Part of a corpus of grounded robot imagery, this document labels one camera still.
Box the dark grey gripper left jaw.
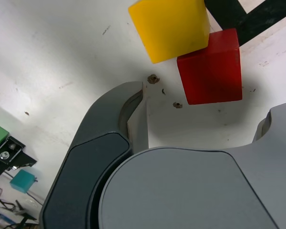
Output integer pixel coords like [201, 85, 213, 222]
[39, 81, 150, 229]

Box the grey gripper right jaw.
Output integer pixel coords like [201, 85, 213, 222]
[97, 102, 286, 229]

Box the red cube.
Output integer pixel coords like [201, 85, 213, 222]
[176, 28, 243, 105]

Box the yellow cube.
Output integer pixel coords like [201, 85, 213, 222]
[128, 0, 211, 64]

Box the teal box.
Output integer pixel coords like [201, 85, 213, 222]
[10, 169, 38, 193]

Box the black metal bracket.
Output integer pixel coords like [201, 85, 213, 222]
[0, 136, 38, 171]

